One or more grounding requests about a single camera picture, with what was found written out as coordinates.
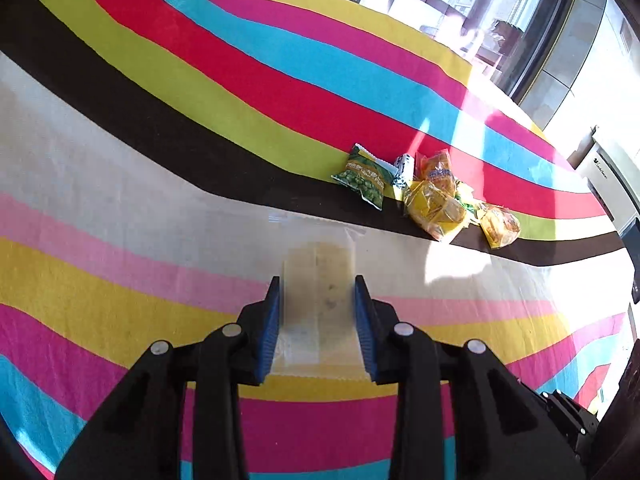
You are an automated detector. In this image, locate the translucent round cookie packet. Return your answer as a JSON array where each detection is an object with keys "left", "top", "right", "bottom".
[{"left": 271, "top": 219, "right": 368, "bottom": 380}]

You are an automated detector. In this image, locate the green peas snack bag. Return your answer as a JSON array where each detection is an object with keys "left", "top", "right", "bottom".
[{"left": 331, "top": 143, "right": 398, "bottom": 210}]

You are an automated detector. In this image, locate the white blue snack bag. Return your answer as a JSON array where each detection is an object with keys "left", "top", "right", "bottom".
[{"left": 392, "top": 154, "right": 414, "bottom": 200}]

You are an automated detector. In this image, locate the yellow cake packet lower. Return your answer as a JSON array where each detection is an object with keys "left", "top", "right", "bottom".
[{"left": 404, "top": 181, "right": 469, "bottom": 244}]

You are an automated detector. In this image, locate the yellow cake packet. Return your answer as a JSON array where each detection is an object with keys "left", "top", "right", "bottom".
[
  {"left": 404, "top": 181, "right": 469, "bottom": 244},
  {"left": 480, "top": 205, "right": 521, "bottom": 249}
]

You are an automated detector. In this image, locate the green white snack packet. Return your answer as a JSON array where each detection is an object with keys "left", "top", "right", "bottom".
[{"left": 454, "top": 180, "right": 487, "bottom": 223}]

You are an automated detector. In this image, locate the yellow cake packet upper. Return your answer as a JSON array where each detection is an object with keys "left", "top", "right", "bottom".
[{"left": 480, "top": 205, "right": 521, "bottom": 249}]

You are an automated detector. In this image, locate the bread in yellow clear bag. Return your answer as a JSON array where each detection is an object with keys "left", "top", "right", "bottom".
[{"left": 416, "top": 150, "right": 457, "bottom": 196}]

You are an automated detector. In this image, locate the striped colourful tablecloth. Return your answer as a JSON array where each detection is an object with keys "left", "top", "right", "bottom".
[{"left": 1, "top": 0, "right": 632, "bottom": 478}]

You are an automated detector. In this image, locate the white printer appliance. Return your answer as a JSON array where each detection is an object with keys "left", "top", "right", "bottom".
[{"left": 569, "top": 127, "right": 640, "bottom": 261}]

